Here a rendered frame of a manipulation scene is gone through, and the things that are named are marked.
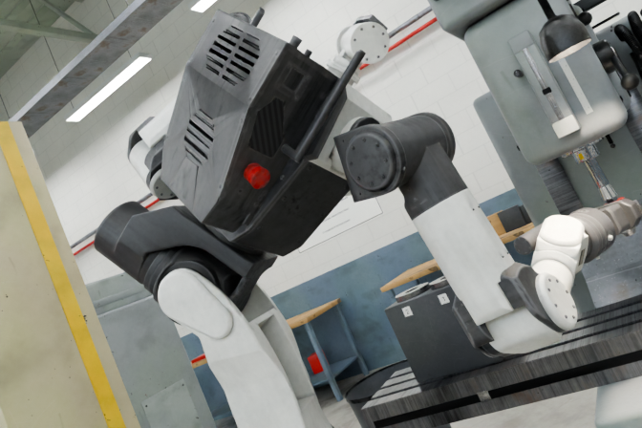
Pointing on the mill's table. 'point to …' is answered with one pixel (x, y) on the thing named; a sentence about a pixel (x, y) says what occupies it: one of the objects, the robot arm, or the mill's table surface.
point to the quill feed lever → (614, 64)
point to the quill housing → (607, 98)
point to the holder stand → (433, 332)
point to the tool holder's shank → (601, 181)
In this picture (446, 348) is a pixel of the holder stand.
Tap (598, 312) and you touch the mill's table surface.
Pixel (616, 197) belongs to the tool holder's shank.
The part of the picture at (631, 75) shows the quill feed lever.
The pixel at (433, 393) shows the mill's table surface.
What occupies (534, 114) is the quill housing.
